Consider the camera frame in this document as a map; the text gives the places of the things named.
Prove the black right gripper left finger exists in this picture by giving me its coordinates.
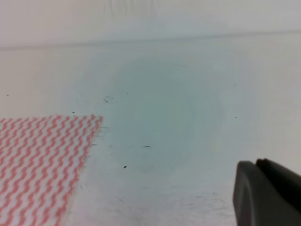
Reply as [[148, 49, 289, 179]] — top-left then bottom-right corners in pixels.
[[233, 161, 276, 226]]

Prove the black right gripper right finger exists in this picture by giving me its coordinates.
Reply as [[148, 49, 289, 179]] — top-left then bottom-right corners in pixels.
[[255, 159, 301, 226]]

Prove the pink white wavy striped towel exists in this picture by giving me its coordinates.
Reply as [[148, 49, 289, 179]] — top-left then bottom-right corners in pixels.
[[0, 115, 103, 226]]

